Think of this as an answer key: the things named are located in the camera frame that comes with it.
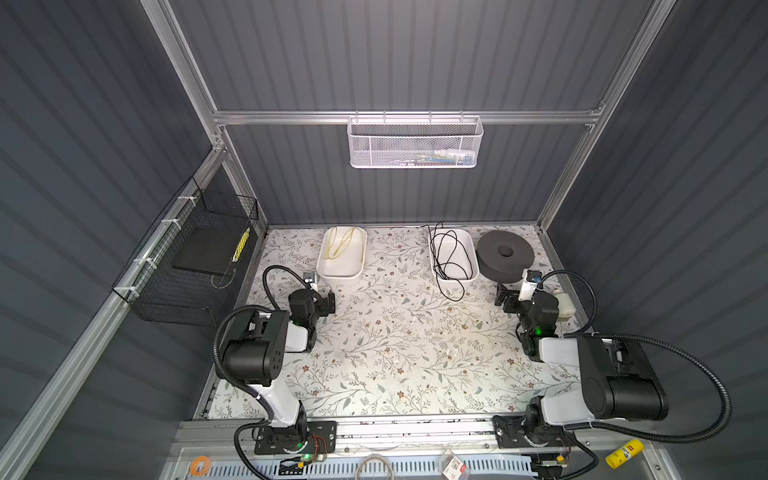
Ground black cable spool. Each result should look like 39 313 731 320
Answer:
475 230 534 284

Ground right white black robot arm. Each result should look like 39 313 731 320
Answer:
492 269 733 449

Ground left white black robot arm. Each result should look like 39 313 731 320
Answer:
212 265 337 469

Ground left white tray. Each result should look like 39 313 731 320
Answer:
316 226 368 287

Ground white tray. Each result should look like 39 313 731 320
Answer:
316 226 368 287
428 228 479 288

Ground yellow rubber bands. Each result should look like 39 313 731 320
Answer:
324 226 358 260

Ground right white tray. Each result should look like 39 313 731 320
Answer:
428 228 479 288

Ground black box in basket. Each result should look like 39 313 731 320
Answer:
171 227 251 276

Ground yellow glue bottle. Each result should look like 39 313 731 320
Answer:
605 439 645 469

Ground small plastic packet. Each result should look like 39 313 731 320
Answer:
438 449 469 480

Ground orange tape roll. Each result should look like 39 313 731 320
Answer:
189 456 212 477

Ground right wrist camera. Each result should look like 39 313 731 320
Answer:
518 269 543 301

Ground black wire basket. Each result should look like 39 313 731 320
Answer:
113 179 259 327

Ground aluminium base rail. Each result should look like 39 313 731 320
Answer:
173 413 655 457

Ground grey cable loop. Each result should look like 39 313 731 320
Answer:
355 454 396 480

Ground white wire mesh basket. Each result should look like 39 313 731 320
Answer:
346 113 484 169

